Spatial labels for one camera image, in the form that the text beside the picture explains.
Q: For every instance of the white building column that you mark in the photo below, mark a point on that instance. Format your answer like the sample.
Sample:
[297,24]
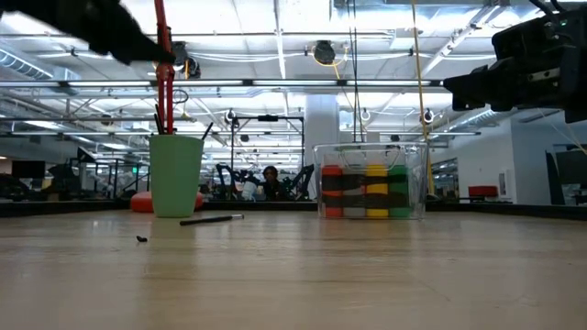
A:
[321,119]

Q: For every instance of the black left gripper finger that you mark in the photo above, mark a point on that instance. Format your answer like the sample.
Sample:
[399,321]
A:
[142,51]

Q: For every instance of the white wall panel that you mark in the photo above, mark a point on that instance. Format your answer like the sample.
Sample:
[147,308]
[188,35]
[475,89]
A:
[503,183]

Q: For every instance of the white small paint bottle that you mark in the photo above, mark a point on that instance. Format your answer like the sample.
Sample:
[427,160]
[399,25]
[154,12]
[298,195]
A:
[354,212]

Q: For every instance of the yellow small paint bottle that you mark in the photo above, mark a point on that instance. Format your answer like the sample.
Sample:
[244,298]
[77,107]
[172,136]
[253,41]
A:
[377,189]

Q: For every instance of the clear plastic bin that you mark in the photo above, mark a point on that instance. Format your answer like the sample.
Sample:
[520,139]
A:
[419,183]

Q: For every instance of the dark leaning panel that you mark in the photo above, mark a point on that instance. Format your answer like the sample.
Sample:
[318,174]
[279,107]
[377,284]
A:
[568,179]

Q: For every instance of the distant black station frame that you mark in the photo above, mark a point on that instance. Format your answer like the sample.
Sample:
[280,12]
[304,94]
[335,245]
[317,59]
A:
[267,117]

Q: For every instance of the green small paint bottle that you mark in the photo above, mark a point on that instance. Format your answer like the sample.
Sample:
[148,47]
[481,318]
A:
[400,189]

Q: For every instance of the person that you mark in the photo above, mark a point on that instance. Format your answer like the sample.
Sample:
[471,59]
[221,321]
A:
[270,176]

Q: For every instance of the green plastic cup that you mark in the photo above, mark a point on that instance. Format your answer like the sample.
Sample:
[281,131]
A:
[176,179]

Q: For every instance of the distant robot workstation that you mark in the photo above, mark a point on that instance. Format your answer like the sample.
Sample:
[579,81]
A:
[82,174]

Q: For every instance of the small black debris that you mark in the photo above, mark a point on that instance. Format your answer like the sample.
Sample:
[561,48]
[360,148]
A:
[141,238]

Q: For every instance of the black aluminium table frame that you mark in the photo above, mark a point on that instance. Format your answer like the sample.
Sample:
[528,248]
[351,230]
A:
[504,210]

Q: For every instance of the red stool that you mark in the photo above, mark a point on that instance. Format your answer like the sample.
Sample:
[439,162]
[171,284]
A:
[482,190]

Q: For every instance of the red desk lamp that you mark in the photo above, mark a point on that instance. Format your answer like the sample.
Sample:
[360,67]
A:
[160,18]

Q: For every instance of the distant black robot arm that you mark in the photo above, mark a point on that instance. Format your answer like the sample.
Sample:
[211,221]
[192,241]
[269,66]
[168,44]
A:
[229,181]
[300,181]

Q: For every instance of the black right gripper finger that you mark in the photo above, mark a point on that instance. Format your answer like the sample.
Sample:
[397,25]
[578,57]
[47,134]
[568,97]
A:
[477,102]
[477,82]

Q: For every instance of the long ceiling light strip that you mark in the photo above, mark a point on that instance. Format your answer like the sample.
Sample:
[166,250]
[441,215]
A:
[293,83]

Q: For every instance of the silver ventilation duct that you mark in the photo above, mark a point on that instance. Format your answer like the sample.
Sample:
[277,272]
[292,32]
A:
[481,120]

